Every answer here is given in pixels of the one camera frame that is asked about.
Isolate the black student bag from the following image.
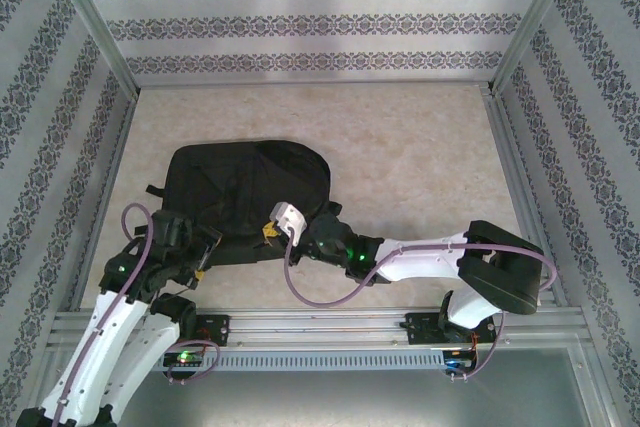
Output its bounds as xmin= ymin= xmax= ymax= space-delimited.
xmin=145 ymin=138 xmax=344 ymax=266

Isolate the left controller board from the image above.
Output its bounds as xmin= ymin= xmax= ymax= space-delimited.
xmin=163 ymin=350 xmax=206 ymax=368

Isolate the controller board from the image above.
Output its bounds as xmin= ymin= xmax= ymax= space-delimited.
xmin=163 ymin=350 xmax=206 ymax=368
xmin=443 ymin=348 xmax=476 ymax=373

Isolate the right controller board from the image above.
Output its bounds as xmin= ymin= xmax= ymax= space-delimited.
xmin=443 ymin=348 xmax=476 ymax=373

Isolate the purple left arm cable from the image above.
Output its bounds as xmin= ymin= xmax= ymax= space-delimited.
xmin=52 ymin=202 xmax=221 ymax=427

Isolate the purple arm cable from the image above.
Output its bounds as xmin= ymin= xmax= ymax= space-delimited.
xmin=283 ymin=226 xmax=560 ymax=381
xmin=52 ymin=202 xmax=221 ymax=427

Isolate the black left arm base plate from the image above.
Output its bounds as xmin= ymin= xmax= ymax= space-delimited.
xmin=192 ymin=314 xmax=232 ymax=348

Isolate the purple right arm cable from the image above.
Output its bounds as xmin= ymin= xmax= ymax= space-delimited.
xmin=283 ymin=226 xmax=560 ymax=381

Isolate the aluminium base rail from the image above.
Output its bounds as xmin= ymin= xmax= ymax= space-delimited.
xmin=49 ymin=310 xmax=586 ymax=348

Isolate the grey slotted cable duct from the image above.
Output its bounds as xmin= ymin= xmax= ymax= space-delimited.
xmin=149 ymin=349 xmax=446 ymax=373

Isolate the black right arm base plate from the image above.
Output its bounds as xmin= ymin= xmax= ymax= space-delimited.
xmin=404 ymin=311 xmax=496 ymax=348

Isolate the aluminium left side rail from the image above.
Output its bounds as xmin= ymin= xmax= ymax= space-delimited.
xmin=67 ymin=91 xmax=139 ymax=313

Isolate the aluminium back frame rail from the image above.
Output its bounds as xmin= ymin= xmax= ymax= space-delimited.
xmin=135 ymin=77 xmax=496 ymax=91

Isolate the aluminium right side rail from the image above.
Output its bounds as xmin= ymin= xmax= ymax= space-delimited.
xmin=479 ymin=86 xmax=571 ymax=308

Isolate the aluminium left frame post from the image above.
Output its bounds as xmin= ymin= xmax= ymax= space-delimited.
xmin=42 ymin=0 xmax=140 ymax=96

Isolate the aluminium frame post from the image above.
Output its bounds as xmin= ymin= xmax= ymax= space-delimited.
xmin=42 ymin=0 xmax=140 ymax=96
xmin=492 ymin=0 xmax=585 ymax=96

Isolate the aluminium right frame post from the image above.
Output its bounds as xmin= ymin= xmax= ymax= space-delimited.
xmin=492 ymin=0 xmax=585 ymax=96

